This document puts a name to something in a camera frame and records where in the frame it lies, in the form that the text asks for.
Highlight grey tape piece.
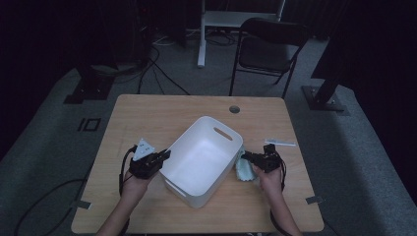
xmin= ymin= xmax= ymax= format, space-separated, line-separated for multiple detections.
xmin=305 ymin=195 xmax=326 ymax=206
xmin=70 ymin=200 xmax=92 ymax=210

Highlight white desk frame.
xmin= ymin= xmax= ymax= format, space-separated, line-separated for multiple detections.
xmin=197 ymin=0 xmax=286 ymax=69

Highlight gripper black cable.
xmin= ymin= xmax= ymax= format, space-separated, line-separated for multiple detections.
xmin=268 ymin=156 xmax=291 ymax=236
xmin=13 ymin=145 xmax=138 ymax=236

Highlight white plastic storage bin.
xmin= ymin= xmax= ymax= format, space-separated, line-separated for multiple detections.
xmin=159 ymin=115 xmax=245 ymax=209

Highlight black floor cable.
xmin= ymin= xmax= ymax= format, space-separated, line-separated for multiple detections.
xmin=149 ymin=58 xmax=192 ymax=96
xmin=137 ymin=45 xmax=161 ymax=95

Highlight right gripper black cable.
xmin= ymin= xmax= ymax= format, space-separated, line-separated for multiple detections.
xmin=268 ymin=156 xmax=291 ymax=236

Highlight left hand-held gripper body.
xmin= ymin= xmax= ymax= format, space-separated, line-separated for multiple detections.
xmin=128 ymin=138 xmax=166 ymax=180

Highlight black folding chair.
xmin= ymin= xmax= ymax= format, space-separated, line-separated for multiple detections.
xmin=228 ymin=17 xmax=311 ymax=100

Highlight light blue cleaning cloth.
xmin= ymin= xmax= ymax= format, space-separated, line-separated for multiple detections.
xmin=234 ymin=146 xmax=259 ymax=182

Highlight black metal stand base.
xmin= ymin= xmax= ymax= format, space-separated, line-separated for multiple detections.
xmin=63 ymin=63 xmax=116 ymax=105
xmin=301 ymin=45 xmax=348 ymax=113

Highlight person's right hand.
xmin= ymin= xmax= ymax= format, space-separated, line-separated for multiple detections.
xmin=251 ymin=163 xmax=284 ymax=202

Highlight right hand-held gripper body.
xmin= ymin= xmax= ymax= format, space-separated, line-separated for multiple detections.
xmin=252 ymin=138 xmax=297 ymax=174

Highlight person's left hand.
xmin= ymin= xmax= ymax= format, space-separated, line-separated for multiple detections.
xmin=121 ymin=169 xmax=154 ymax=207

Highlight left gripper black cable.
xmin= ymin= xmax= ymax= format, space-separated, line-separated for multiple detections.
xmin=13 ymin=145 xmax=138 ymax=236

